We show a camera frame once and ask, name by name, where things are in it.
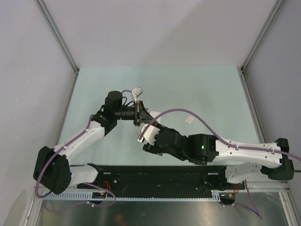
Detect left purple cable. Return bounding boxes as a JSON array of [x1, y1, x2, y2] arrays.
[[34, 89, 135, 198]]

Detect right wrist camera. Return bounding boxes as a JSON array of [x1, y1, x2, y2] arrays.
[[137, 123, 160, 145]]

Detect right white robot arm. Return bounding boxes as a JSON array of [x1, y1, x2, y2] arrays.
[[137, 124, 294, 189]]

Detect grey cable duct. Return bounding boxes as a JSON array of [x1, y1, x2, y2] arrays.
[[42, 190, 226, 202]]

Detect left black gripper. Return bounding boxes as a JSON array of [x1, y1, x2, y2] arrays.
[[114, 101, 156, 127]]

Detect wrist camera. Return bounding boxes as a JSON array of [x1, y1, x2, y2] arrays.
[[137, 123, 160, 145], [131, 87, 143, 103]]

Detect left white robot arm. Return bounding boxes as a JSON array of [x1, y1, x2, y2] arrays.
[[33, 90, 159, 198]]

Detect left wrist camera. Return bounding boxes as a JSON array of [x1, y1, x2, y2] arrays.
[[131, 87, 143, 103]]

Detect purple cable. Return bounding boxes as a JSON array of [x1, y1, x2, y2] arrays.
[[34, 89, 135, 198], [138, 108, 301, 219]]

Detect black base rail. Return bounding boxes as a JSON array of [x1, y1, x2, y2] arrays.
[[77, 164, 246, 197]]

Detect white red remote control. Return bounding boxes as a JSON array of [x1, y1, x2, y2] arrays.
[[149, 111, 161, 125]]

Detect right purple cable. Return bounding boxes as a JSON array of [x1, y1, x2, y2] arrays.
[[138, 108, 301, 219]]

